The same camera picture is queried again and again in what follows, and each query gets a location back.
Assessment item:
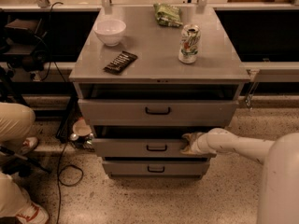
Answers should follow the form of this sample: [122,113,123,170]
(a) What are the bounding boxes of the person's beige leg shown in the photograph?
[0,173,31,217]
[0,103,36,153]

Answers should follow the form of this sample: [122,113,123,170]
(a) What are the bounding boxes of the black equipment on left shelf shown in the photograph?
[1,15,48,72]

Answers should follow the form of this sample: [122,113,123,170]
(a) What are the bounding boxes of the grey drawer cabinet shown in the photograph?
[69,7,249,165]

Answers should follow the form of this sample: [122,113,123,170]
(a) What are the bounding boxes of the white orange lower sneaker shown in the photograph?
[16,203,50,224]

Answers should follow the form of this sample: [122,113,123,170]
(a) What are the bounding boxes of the dark snack bar wrapper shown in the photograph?
[103,51,137,75]

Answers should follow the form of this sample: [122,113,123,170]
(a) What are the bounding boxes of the white orange sneaker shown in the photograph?
[21,137,39,155]
[16,203,50,224]

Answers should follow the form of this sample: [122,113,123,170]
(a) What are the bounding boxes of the person's lower beige leg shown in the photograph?
[0,173,31,217]

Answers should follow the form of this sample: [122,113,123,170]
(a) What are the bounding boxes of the black floor cable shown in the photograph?
[54,142,84,224]

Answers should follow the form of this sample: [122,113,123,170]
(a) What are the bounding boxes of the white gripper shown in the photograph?
[180,132,216,155]

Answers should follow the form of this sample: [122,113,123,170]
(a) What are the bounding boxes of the black tripod leg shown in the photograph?
[0,146,51,174]

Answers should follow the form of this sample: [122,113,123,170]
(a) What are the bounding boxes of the grey drawer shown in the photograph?
[103,161,209,177]
[93,139,213,159]
[78,99,238,127]

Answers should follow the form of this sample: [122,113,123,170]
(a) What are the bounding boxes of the white orange upper sneaker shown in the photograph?
[21,137,39,155]

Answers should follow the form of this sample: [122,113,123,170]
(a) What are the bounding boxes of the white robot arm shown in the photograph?
[181,128,299,224]

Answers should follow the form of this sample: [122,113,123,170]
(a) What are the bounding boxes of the wire basket with cups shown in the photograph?
[69,118,94,151]

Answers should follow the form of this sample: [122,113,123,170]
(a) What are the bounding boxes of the grey bottom drawer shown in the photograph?
[103,161,209,177]

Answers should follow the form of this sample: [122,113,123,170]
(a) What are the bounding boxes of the person's upper beige leg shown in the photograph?
[0,103,36,153]

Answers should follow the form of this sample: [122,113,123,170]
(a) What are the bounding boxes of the grey top drawer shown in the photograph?
[78,99,238,127]

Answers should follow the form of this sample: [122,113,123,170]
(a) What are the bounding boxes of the white green soda can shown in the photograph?
[178,24,201,63]

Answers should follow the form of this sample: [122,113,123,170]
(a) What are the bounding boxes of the green chip bag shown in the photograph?
[153,3,183,27]

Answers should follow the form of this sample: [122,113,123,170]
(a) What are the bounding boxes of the white bowl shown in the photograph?
[93,20,126,47]

